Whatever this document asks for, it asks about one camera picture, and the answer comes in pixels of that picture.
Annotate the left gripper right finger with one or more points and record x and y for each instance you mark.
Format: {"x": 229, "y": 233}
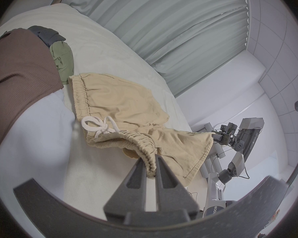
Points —
{"x": 181, "y": 202}

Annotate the brown garment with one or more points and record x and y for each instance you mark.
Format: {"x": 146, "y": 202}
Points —
{"x": 19, "y": 71}

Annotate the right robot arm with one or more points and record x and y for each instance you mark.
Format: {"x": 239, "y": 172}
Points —
{"x": 250, "y": 135}

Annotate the white garment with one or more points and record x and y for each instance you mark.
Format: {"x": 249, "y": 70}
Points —
{"x": 34, "y": 137}

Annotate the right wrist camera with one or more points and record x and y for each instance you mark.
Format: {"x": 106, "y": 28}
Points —
{"x": 228, "y": 128}

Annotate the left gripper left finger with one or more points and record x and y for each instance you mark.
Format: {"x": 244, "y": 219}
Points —
{"x": 116, "y": 202}

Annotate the tan shorts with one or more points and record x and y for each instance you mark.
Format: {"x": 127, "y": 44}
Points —
{"x": 119, "y": 103}

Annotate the bed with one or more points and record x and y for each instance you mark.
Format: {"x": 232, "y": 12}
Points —
{"x": 96, "y": 48}

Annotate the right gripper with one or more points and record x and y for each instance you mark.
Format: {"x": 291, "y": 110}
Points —
{"x": 218, "y": 139}

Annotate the black garment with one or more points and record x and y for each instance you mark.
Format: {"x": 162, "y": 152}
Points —
{"x": 43, "y": 33}

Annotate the pale green curtain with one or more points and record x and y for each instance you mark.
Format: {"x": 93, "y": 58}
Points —
{"x": 201, "y": 58}
{"x": 151, "y": 13}

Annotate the green garment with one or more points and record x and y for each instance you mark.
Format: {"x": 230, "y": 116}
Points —
{"x": 63, "y": 61}

